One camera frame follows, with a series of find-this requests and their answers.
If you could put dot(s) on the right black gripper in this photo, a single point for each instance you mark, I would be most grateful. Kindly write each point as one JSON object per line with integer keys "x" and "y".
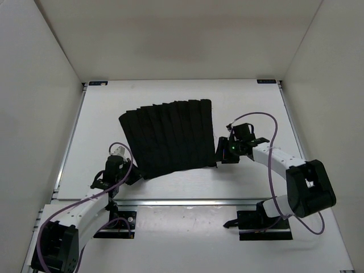
{"x": 222, "y": 154}

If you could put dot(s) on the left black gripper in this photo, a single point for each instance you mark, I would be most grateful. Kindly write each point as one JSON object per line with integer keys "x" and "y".
{"x": 136, "y": 175}

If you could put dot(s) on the black pleated skirt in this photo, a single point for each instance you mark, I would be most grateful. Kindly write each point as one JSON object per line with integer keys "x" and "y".
{"x": 170, "y": 137}

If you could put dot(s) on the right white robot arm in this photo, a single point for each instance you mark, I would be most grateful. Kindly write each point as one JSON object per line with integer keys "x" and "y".
{"x": 309, "y": 189}

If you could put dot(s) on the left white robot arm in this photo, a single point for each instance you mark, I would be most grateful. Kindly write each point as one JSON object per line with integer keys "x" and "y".
{"x": 62, "y": 238}

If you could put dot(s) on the right blue corner label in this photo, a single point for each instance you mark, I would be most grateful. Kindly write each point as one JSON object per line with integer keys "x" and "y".
{"x": 266, "y": 81}

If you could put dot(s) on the blue corner label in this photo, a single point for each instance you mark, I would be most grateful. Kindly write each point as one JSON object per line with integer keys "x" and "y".
{"x": 98, "y": 83}
{"x": 266, "y": 81}

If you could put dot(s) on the left blue corner label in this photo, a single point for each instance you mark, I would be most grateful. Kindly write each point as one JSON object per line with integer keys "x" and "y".
{"x": 98, "y": 83}

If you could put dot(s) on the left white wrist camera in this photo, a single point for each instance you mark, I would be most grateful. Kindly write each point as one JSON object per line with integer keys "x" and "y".
{"x": 119, "y": 151}

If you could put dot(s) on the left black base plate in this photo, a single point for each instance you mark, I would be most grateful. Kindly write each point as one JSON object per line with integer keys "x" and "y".
{"x": 122, "y": 224}

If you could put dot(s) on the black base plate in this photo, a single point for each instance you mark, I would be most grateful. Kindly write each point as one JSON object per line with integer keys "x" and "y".
{"x": 122, "y": 224}
{"x": 254, "y": 228}

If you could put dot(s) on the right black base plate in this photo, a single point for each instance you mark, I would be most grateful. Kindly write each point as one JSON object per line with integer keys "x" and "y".
{"x": 254, "y": 228}

